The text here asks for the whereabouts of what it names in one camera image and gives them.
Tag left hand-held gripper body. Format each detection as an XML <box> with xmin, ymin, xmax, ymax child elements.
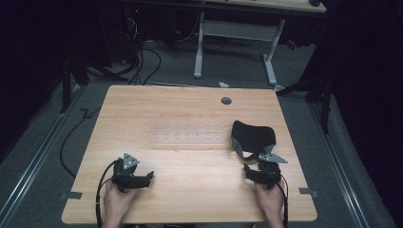
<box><xmin>111</xmin><ymin>152</ymin><xmax>152</xmax><ymax>194</ymax></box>

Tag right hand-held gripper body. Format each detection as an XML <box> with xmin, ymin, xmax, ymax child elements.
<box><xmin>253</xmin><ymin>152</ymin><xmax>289</xmax><ymax>191</ymax></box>

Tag black face mask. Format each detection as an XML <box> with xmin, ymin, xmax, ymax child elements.
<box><xmin>230</xmin><ymin>120</ymin><xmax>278</xmax><ymax>162</ymax></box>

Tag person's left hand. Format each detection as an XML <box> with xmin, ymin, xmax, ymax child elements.
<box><xmin>103</xmin><ymin>180</ymin><xmax>140</xmax><ymax>224</ymax></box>

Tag person's right hand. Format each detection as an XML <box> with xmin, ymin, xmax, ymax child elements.
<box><xmin>254</xmin><ymin>178</ymin><xmax>286</xmax><ymax>224</ymax></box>

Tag grey tape piece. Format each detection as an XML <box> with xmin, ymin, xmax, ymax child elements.
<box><xmin>60</xmin><ymin>191</ymin><xmax>84</xmax><ymax>201</ymax></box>
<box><xmin>298</xmin><ymin>187</ymin><xmax>319</xmax><ymax>199</ymax></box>

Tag black metal stand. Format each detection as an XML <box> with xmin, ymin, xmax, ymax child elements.
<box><xmin>59</xmin><ymin>47</ymin><xmax>90</xmax><ymax>114</ymax></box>
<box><xmin>276</xmin><ymin>63</ymin><xmax>334</xmax><ymax>135</ymax></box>

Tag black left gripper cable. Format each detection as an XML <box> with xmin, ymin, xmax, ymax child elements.
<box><xmin>95</xmin><ymin>159</ymin><xmax>121</xmax><ymax>228</ymax></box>

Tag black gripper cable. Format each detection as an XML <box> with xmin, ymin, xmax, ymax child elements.
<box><xmin>261</xmin><ymin>168</ymin><xmax>290</xmax><ymax>228</ymax></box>
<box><xmin>95</xmin><ymin>159</ymin><xmax>121</xmax><ymax>228</ymax></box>

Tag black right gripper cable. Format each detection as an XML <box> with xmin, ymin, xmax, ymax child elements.
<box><xmin>261</xmin><ymin>168</ymin><xmax>290</xmax><ymax>228</ymax></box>

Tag metal floor rail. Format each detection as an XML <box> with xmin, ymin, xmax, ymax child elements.
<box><xmin>0</xmin><ymin>85</ymin><xmax>84</xmax><ymax>222</ymax></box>
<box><xmin>308</xmin><ymin>103</ymin><xmax>371</xmax><ymax>228</ymax></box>

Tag black floor cable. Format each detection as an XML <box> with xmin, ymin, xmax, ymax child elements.
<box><xmin>59</xmin><ymin>107</ymin><xmax>102</xmax><ymax>179</ymax></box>

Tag bundle of black cables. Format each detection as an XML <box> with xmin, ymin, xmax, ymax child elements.
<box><xmin>122</xmin><ymin>12</ymin><xmax>163</xmax><ymax>86</ymax></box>

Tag white metal frame desk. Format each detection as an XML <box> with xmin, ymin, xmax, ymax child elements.
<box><xmin>193</xmin><ymin>0</ymin><xmax>327</xmax><ymax>93</ymax></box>

